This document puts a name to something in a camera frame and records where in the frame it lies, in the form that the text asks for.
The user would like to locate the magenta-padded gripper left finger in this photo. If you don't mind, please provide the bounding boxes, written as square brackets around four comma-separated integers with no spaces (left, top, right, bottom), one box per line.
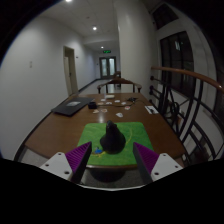
[38,141,93,185]

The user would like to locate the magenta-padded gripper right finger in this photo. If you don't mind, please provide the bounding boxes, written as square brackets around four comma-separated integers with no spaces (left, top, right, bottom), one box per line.
[132,141,185,185]

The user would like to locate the black computer mouse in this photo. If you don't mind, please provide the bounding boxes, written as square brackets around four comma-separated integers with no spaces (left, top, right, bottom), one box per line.
[99,119,127,155]

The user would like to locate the green mouse pad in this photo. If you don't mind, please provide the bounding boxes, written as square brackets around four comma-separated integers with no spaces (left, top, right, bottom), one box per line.
[76,121,155,168]

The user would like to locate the white paper card with print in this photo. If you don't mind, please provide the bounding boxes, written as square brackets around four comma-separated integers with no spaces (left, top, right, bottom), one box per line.
[144,105,160,115]

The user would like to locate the dark closed laptop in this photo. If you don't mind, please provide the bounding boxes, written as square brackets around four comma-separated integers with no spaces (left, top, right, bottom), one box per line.
[50,96,96,117]

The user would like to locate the beige side door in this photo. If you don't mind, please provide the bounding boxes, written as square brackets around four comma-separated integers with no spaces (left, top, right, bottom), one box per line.
[62,45,79,97]

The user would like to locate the black railing with wooden handrail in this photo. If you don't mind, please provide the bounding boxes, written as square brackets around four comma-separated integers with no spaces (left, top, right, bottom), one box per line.
[149,65,224,165]

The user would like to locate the large dark window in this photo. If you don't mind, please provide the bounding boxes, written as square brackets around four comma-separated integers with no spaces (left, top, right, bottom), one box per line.
[159,31,196,98]

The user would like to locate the glass double door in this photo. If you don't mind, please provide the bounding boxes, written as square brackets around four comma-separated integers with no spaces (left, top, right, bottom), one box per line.
[99,56,118,80]

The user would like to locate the round ceiling lights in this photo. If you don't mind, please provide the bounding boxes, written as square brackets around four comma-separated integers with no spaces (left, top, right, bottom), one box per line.
[63,0,105,50]

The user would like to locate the wooden armchair with metal frame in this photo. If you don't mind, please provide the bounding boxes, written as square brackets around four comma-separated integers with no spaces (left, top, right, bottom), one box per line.
[96,77,143,95]

